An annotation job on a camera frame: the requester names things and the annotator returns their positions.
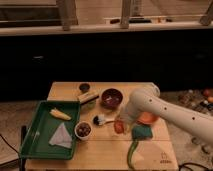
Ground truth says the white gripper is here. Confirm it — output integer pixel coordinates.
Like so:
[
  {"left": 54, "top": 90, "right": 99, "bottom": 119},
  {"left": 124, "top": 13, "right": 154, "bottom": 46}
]
[{"left": 119, "top": 102, "right": 140, "bottom": 133}]

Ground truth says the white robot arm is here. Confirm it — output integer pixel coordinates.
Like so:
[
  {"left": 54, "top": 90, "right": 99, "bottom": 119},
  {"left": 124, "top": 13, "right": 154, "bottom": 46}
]
[{"left": 120, "top": 84, "right": 213, "bottom": 146}]

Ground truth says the orange bowl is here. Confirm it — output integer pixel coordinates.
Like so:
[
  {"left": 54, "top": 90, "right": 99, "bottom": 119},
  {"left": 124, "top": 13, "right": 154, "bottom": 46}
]
[{"left": 137, "top": 112, "right": 158, "bottom": 125}]

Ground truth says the dark purple bowl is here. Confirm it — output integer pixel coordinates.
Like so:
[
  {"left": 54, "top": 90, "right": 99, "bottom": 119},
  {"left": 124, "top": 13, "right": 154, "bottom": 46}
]
[{"left": 101, "top": 88, "right": 123, "bottom": 109}]

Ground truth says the green sponge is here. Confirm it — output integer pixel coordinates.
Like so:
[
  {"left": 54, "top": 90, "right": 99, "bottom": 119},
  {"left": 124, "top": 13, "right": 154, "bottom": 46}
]
[{"left": 132, "top": 125, "right": 153, "bottom": 140}]

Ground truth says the green chili pepper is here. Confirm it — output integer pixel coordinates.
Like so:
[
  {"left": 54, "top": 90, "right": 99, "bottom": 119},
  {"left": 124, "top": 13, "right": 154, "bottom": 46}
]
[{"left": 127, "top": 140, "right": 139, "bottom": 170}]

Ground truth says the wooden block brush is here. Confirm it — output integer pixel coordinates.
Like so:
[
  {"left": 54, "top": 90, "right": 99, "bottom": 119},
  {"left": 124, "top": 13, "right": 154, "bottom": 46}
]
[{"left": 78, "top": 91, "right": 99, "bottom": 104}]

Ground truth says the white cup with dark contents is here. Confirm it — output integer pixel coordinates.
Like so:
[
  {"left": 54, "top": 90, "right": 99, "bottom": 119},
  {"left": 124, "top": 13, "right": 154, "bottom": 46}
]
[{"left": 75, "top": 121, "right": 92, "bottom": 141}]

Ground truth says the yellow corn cob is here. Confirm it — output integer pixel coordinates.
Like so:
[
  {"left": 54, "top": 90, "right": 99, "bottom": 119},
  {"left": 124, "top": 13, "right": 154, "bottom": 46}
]
[{"left": 50, "top": 109, "right": 71, "bottom": 121}]

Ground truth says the grey folded cloth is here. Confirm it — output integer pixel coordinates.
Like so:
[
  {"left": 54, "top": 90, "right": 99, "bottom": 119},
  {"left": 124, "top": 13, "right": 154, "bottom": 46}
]
[{"left": 49, "top": 123, "right": 72, "bottom": 149}]

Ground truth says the spice jar rack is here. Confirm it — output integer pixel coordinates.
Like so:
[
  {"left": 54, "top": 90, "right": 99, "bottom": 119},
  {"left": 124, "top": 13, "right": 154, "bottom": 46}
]
[{"left": 178, "top": 88, "right": 213, "bottom": 155}]

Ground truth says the green plastic tray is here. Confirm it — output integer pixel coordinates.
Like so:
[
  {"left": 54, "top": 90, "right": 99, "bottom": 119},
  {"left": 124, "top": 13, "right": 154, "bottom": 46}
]
[{"left": 19, "top": 101, "right": 80, "bottom": 160}]

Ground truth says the white handled brush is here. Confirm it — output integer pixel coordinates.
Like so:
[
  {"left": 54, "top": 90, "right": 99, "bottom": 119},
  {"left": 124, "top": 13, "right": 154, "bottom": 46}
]
[{"left": 93, "top": 114, "right": 114, "bottom": 126}]

